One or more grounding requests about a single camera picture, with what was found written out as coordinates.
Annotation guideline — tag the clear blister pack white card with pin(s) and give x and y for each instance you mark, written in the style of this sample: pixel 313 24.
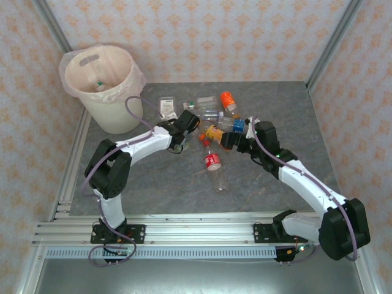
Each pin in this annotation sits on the clear blister pack white card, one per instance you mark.
pixel 167 104

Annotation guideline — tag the clear bottle with white cap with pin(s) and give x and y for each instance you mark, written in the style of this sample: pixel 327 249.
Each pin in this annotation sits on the clear bottle with white cap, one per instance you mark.
pixel 211 114

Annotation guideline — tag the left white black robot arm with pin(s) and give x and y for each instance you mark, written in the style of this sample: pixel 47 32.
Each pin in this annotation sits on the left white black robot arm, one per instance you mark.
pixel 144 145

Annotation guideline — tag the white plastic bin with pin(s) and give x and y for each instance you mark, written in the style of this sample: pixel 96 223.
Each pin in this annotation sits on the white plastic bin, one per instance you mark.
pixel 116 119

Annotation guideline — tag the aluminium side rail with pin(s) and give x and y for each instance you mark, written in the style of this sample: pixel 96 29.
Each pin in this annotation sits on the aluminium side rail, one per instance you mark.
pixel 65 190

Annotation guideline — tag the aluminium frame post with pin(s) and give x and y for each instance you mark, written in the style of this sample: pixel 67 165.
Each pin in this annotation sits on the aluminium frame post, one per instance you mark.
pixel 333 39
pixel 52 21

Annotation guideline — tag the small bottle with green label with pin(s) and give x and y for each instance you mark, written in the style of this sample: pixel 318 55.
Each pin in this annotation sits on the small bottle with green label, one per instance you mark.
pixel 190 106

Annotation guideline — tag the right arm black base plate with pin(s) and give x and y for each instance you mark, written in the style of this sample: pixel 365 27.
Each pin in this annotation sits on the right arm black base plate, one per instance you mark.
pixel 260 234

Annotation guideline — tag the yellow label orange cap bottle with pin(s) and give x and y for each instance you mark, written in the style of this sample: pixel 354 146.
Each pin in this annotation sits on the yellow label orange cap bottle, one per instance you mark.
pixel 214 133

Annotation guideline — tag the grey sheet metal panel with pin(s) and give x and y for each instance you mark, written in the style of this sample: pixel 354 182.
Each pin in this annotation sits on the grey sheet metal panel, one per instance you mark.
pixel 183 278

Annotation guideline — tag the blue label plastic bottle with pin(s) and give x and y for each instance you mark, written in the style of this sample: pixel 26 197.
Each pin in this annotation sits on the blue label plastic bottle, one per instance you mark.
pixel 237 125

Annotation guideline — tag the orange label plastic bottle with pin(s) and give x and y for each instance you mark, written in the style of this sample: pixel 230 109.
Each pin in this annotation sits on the orange label plastic bottle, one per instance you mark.
pixel 227 98

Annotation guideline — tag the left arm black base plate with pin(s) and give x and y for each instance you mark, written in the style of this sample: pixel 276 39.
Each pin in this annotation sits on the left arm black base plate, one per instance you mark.
pixel 137 234

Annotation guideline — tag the squat clear plastic bottle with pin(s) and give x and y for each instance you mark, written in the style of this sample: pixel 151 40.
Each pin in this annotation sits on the squat clear plastic bottle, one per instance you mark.
pixel 206 100

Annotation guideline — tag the aluminium mounting rail beam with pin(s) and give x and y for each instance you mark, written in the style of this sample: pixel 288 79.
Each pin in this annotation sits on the aluminium mounting rail beam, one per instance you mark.
pixel 199 229

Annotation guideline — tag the red label red cap bottle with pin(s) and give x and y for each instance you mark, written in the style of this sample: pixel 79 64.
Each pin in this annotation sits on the red label red cap bottle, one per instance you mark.
pixel 212 162

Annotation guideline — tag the aluminium lower frame rail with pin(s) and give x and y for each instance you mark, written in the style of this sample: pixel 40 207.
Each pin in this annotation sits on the aluminium lower frame rail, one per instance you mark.
pixel 367 275
pixel 29 272

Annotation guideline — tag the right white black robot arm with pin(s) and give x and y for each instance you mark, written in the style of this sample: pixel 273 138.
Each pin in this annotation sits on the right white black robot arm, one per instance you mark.
pixel 306 183

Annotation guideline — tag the small circuit board with LED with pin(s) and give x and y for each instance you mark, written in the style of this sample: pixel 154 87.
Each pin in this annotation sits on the small circuit board with LED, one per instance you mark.
pixel 119 253
pixel 291 252

